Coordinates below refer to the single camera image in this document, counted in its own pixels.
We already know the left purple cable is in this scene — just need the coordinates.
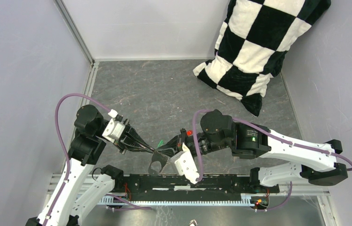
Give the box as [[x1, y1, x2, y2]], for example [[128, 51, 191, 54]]
[[40, 93, 114, 226]]

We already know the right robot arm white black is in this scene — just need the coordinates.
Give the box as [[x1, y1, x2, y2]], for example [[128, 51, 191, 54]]
[[156, 109, 349, 192]]

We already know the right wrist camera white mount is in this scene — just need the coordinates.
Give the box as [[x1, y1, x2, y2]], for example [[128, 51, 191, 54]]
[[170, 143, 200, 184]]

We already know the green capped key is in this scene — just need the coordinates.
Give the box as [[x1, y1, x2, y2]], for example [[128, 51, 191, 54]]
[[157, 140, 163, 148]]

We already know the aluminium corner frame post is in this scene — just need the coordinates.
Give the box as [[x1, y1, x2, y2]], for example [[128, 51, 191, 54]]
[[54, 0, 95, 65]]

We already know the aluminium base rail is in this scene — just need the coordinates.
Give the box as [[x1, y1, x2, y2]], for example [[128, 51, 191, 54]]
[[47, 174, 330, 196]]

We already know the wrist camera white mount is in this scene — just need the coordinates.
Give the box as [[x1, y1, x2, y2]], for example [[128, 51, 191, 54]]
[[170, 143, 200, 184], [102, 110, 125, 143]]

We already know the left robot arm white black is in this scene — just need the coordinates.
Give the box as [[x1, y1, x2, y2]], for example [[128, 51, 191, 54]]
[[26, 105, 154, 226]]

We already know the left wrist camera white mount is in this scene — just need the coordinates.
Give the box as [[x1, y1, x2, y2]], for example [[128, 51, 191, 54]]
[[102, 110, 125, 143]]

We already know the white toothed cable duct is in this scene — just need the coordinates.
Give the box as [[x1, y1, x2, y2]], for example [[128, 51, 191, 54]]
[[94, 194, 270, 207]]

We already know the black white checkered blanket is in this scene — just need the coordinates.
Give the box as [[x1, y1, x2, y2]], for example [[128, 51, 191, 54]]
[[193, 0, 331, 117]]

